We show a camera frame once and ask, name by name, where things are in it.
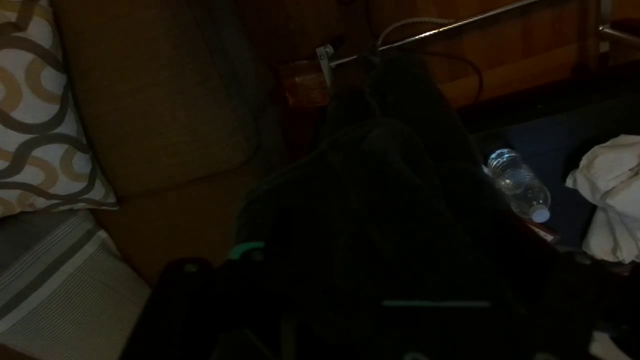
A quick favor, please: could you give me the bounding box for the clear plastic water bottle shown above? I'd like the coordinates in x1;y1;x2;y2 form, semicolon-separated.
485;148;552;224

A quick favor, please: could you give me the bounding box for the wooden furniture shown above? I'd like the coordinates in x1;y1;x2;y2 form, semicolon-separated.
279;0;640;110

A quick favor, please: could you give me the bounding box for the black cable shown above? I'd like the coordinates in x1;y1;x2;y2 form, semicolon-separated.
422;49;485;107

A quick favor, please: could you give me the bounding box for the brown sofa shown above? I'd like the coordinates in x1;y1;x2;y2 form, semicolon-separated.
50;0;288;287

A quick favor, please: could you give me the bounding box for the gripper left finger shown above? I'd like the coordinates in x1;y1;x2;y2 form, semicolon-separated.
120;256;266;360

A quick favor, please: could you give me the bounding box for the white pillow with brown swirls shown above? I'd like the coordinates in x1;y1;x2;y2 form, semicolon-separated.
0;0;119;219

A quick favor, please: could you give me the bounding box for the grey striped cushion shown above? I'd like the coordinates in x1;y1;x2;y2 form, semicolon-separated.
0;209;152;360

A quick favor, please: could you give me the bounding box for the crumpled white cloth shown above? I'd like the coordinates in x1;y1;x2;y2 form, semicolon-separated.
565;134;640;265

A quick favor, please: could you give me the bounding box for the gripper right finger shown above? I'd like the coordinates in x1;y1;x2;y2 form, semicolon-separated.
505;245;632;360

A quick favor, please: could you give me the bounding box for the silver metal rod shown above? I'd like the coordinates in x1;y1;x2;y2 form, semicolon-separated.
315;0;543;90

